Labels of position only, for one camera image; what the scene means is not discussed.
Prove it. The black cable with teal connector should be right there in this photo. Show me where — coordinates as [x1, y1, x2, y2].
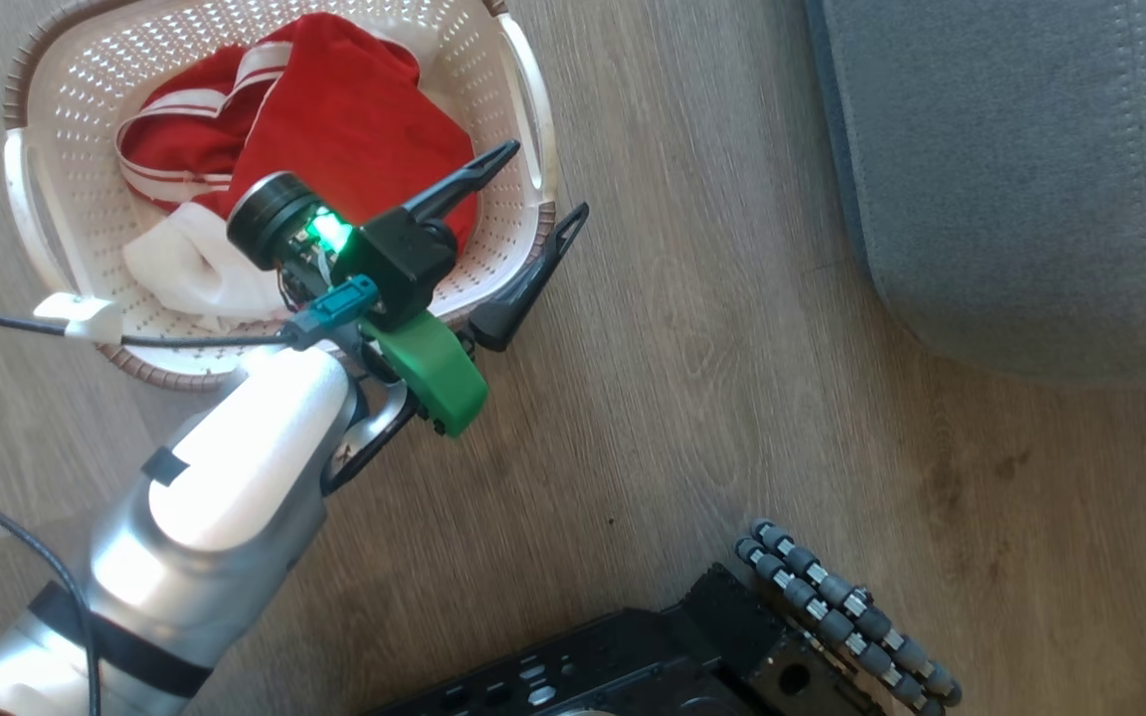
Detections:
[0, 276, 380, 351]

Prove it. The red and white garment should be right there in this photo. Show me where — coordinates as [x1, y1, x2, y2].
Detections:
[115, 12, 479, 319]

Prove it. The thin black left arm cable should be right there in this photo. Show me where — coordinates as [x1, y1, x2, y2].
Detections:
[0, 459, 103, 716]

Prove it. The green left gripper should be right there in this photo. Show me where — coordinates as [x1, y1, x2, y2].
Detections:
[362, 139, 591, 440]

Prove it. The grey fabric sofa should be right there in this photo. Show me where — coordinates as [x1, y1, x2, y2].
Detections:
[805, 0, 1146, 387]

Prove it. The white cable tag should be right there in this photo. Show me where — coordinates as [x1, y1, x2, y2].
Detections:
[34, 292, 123, 345]

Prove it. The white woven plastic laundry basket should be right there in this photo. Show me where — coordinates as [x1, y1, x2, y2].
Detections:
[2, 0, 559, 392]

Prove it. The grey roller wheel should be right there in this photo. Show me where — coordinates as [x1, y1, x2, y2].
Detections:
[735, 519, 963, 716]

